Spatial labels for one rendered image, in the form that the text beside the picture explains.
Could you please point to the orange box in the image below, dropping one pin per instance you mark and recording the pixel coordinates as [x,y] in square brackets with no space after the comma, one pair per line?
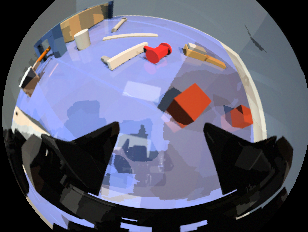
[241,117]
[186,107]

